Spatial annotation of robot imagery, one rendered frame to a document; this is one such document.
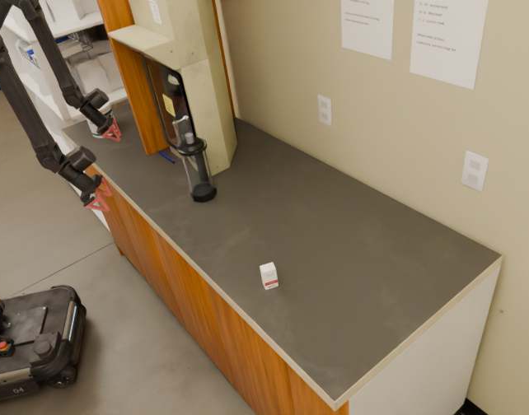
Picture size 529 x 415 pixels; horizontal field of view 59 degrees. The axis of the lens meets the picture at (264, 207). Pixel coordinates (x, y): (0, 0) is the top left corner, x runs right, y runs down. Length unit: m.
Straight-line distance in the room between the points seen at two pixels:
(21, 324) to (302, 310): 1.68
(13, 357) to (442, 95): 2.15
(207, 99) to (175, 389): 1.38
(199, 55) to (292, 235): 0.72
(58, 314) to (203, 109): 1.37
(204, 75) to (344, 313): 0.98
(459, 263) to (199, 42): 1.13
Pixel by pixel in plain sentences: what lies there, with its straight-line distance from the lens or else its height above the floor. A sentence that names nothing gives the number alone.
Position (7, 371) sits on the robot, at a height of 0.24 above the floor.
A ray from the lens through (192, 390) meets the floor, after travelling 2.39.
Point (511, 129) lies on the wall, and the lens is 1.39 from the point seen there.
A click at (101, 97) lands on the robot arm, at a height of 1.25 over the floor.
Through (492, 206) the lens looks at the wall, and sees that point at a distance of 1.53.
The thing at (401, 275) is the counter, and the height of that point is 0.94.
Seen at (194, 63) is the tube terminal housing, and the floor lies 1.41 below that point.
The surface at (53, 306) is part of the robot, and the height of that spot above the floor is 0.24.
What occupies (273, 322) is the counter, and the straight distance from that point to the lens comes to 1.33.
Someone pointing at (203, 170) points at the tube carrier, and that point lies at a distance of 1.72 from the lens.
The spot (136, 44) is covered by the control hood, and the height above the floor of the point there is 1.51.
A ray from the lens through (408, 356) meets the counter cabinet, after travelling 1.37.
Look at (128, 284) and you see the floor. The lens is 2.97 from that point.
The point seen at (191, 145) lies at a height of 1.18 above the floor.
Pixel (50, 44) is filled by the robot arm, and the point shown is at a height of 1.49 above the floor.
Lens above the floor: 1.98
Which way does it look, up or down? 37 degrees down
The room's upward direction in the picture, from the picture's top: 9 degrees counter-clockwise
